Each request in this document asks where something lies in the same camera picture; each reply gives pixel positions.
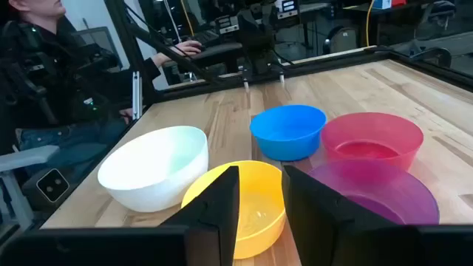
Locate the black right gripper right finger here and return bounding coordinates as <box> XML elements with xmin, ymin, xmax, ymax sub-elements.
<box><xmin>281</xmin><ymin>164</ymin><xmax>399</xmax><ymax>266</ymax></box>

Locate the square black tag white border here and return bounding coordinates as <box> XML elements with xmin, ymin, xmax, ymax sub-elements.
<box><xmin>35</xmin><ymin>168</ymin><xmax>70</xmax><ymax>203</ymax></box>

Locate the person's hand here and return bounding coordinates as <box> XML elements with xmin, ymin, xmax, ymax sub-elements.
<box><xmin>120</xmin><ymin>107</ymin><xmax>134</xmax><ymax>125</ymax></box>
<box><xmin>173</xmin><ymin>39</ymin><xmax>203</xmax><ymax>57</ymax></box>

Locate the silver metal bracket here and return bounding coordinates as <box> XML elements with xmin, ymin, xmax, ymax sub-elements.
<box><xmin>132</xmin><ymin>71</ymin><xmax>143</xmax><ymax>121</ymax></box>

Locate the blue plastic bowl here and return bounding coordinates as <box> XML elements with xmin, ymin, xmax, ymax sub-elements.
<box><xmin>249</xmin><ymin>104</ymin><xmax>327</xmax><ymax>163</ymax></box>

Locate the pink translucent bowl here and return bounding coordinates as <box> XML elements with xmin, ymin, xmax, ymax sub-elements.
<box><xmin>320</xmin><ymin>112</ymin><xmax>425</xmax><ymax>173</ymax></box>

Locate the large white bowl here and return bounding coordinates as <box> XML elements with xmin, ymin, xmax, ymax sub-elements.
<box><xmin>97</xmin><ymin>125</ymin><xmax>210</xmax><ymax>214</ymax></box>

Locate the grey chair armrest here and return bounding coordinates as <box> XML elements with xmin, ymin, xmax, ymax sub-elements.
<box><xmin>0</xmin><ymin>145</ymin><xmax>60</xmax><ymax>230</ymax></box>

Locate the purple translucent bowl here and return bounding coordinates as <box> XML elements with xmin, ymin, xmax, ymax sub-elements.
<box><xmin>308</xmin><ymin>158</ymin><xmax>440</xmax><ymax>225</ymax></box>

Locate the yellow extension cable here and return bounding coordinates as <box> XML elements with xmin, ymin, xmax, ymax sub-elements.
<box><xmin>180</xmin><ymin>0</ymin><xmax>195</xmax><ymax>37</ymax></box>
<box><xmin>365</xmin><ymin>0</ymin><xmax>376</xmax><ymax>47</ymax></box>

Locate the black aluminium table frame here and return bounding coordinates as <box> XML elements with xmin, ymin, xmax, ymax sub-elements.
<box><xmin>103</xmin><ymin>0</ymin><xmax>473</xmax><ymax>112</ymax></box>

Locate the person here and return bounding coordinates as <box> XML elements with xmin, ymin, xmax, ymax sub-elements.
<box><xmin>0</xmin><ymin>0</ymin><xmax>203</xmax><ymax>174</ymax></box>

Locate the grey equipment box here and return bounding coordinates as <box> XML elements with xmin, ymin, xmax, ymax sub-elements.
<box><xmin>323</xmin><ymin>25</ymin><xmax>358</xmax><ymax>55</ymax></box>

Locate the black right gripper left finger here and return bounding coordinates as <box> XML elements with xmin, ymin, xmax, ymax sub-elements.
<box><xmin>160</xmin><ymin>165</ymin><xmax>241</xmax><ymax>266</ymax></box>

